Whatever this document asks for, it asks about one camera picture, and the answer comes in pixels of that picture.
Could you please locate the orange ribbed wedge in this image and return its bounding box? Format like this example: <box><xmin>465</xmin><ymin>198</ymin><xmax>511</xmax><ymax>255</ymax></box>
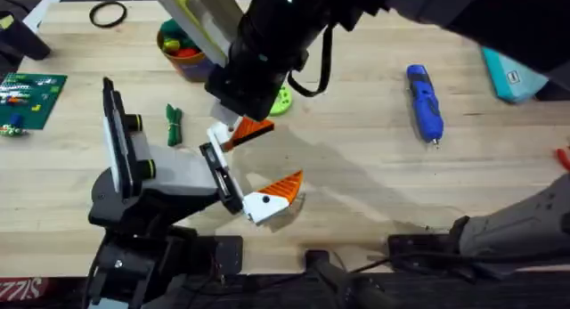
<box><xmin>221</xmin><ymin>116</ymin><xmax>276</xmax><ymax>152</ymax></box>

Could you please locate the green vegetable toy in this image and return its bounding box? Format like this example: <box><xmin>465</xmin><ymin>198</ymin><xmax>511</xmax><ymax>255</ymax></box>
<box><xmin>165</xmin><ymin>102</ymin><xmax>184</xmax><ymax>148</ymax></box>

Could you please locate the blue electric screwdriver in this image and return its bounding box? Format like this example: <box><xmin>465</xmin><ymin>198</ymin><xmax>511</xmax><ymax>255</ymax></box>
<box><xmin>405</xmin><ymin>63</ymin><xmax>445</xmax><ymax>149</ymax></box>

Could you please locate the green disc with holes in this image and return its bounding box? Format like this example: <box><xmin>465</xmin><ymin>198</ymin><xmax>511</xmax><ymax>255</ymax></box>
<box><xmin>266</xmin><ymin>83</ymin><xmax>295</xmax><ymax>118</ymax></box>

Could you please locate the left wrist upright plate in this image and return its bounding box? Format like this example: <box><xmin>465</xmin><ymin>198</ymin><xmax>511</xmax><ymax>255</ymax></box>
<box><xmin>102</xmin><ymin>76</ymin><xmax>135</xmax><ymax>199</ymax></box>

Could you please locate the wrist upright plate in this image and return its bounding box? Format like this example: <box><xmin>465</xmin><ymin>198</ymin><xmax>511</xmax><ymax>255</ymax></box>
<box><xmin>145</xmin><ymin>0</ymin><xmax>245</xmax><ymax>69</ymax></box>
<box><xmin>102</xmin><ymin>76</ymin><xmax>135</xmax><ymax>199</ymax></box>

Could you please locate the tub of toys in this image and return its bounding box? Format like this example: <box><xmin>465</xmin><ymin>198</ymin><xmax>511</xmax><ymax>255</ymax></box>
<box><xmin>155</xmin><ymin>18</ymin><xmax>217</xmax><ymax>84</ymax></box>

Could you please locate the right wrist upright plate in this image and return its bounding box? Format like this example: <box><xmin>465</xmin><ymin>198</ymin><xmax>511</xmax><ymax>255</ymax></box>
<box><xmin>145</xmin><ymin>0</ymin><xmax>245</xmax><ymax>69</ymax></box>

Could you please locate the green board with blocks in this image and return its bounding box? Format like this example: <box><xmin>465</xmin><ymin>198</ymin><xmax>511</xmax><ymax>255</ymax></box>
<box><xmin>0</xmin><ymin>72</ymin><xmax>69</xmax><ymax>138</ymax></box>

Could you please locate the black box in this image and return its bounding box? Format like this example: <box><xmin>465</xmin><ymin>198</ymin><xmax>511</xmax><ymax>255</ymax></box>
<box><xmin>0</xmin><ymin>10</ymin><xmax>52</xmax><ymax>64</ymax></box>

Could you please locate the white paper strip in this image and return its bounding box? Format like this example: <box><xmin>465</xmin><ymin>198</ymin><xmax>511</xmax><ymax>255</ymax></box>
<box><xmin>21</xmin><ymin>0</ymin><xmax>68</xmax><ymax>35</ymax></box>

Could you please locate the teal box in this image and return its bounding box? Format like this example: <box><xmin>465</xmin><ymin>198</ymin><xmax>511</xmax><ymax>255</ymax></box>
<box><xmin>479</xmin><ymin>45</ymin><xmax>550</xmax><ymax>105</ymax></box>

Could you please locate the black cable loop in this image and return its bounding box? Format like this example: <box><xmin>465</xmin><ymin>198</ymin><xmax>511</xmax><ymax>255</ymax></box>
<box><xmin>286</xmin><ymin>22</ymin><xmax>336</xmax><ymax>99</ymax></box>

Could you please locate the black ring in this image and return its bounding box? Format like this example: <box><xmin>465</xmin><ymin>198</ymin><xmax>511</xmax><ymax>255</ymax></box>
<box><xmin>88</xmin><ymin>0</ymin><xmax>129</xmax><ymax>29</ymax></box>

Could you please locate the black rail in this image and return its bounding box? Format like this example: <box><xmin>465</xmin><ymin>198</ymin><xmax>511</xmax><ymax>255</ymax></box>
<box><xmin>0</xmin><ymin>249</ymin><xmax>570</xmax><ymax>309</ymax></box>

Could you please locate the red tool handle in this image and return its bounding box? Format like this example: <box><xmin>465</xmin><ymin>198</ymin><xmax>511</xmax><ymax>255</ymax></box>
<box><xmin>554</xmin><ymin>145</ymin><xmax>570</xmax><ymax>173</ymax></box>

